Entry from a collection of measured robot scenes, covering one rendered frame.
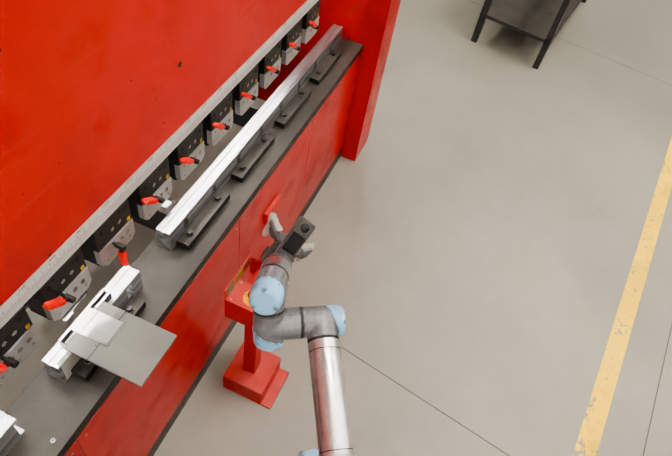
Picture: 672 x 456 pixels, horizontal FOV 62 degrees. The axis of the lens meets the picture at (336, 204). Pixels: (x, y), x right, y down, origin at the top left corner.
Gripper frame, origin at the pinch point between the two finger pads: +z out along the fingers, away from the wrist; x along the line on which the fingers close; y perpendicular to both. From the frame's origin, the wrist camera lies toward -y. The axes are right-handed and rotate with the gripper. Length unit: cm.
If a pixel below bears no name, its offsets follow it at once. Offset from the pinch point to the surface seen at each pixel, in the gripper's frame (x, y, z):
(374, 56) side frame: 2, -24, 190
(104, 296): -30, 62, 5
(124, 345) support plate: -16, 61, -9
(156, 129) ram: -46.8, 8.5, 12.8
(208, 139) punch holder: -36, 17, 49
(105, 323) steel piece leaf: -24, 63, -4
